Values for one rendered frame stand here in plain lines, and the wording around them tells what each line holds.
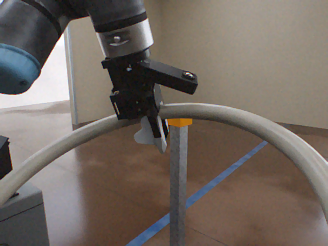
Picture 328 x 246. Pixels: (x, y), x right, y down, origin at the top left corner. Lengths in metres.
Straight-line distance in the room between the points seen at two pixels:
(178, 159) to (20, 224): 0.90
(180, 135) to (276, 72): 4.99
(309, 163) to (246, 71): 6.25
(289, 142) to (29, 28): 0.39
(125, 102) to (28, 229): 0.91
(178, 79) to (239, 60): 6.19
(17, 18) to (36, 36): 0.03
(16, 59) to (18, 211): 0.89
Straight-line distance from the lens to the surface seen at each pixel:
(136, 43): 0.42
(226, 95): 6.79
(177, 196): 1.71
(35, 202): 1.23
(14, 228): 1.24
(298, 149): 0.35
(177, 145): 1.56
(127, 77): 0.47
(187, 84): 0.46
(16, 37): 0.41
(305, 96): 6.25
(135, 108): 0.47
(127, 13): 0.41
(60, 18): 0.46
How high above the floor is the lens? 1.38
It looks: 15 degrees down
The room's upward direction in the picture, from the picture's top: straight up
